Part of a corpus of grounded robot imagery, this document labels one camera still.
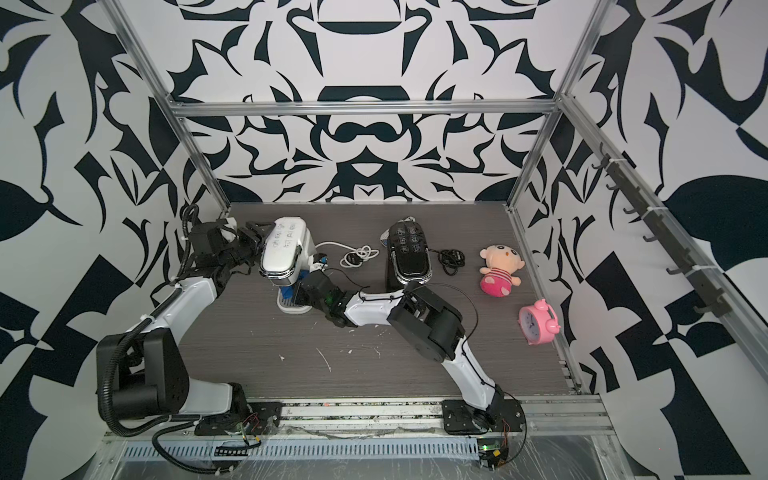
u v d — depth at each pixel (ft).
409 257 2.56
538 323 2.63
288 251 2.56
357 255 3.32
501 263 3.16
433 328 1.72
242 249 2.48
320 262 2.71
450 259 3.31
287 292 2.87
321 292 2.30
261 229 2.56
